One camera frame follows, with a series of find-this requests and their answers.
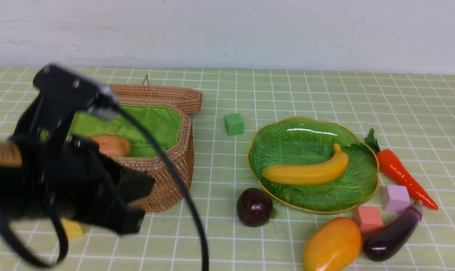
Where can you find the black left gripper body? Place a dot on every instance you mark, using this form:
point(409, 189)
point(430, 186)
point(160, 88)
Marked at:
point(76, 178)

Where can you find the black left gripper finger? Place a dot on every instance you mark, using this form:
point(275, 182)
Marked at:
point(134, 185)
point(120, 220)

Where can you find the brown potato toy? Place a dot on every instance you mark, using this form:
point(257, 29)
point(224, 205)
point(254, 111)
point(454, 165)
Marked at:
point(112, 145)

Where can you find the dark purple mangosteen toy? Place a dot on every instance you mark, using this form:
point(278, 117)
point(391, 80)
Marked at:
point(255, 208)

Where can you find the yellow banana toy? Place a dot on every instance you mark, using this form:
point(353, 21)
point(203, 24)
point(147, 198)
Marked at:
point(309, 174)

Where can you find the orange mango toy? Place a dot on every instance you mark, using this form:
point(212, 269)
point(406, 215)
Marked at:
point(333, 246)

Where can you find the orange carrot toy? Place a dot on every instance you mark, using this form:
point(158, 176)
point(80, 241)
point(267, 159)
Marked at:
point(391, 166)

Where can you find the purple eggplant toy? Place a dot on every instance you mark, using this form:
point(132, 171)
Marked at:
point(385, 244)

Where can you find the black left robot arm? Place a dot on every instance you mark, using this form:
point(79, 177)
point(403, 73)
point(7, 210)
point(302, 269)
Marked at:
point(10, 158)

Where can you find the yellow foam cube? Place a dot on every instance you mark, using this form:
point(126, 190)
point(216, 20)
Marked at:
point(73, 229)

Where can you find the woven wicker basket lid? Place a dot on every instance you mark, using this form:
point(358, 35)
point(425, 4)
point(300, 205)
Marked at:
point(188, 100)

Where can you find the green foam cube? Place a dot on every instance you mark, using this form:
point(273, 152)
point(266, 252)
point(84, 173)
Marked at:
point(234, 124)

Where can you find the green leaf-shaped glass plate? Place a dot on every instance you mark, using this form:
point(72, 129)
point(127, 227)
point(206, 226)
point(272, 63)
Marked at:
point(305, 141)

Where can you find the red foam cube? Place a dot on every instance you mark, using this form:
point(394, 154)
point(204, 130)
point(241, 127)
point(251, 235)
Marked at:
point(368, 219)

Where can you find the pink foam cube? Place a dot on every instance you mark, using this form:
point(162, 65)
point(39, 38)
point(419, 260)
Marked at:
point(395, 198)

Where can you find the green checkered tablecloth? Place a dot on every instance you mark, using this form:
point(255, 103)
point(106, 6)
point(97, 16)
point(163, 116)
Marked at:
point(412, 114)

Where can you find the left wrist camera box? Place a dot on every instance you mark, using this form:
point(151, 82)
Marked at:
point(62, 93)

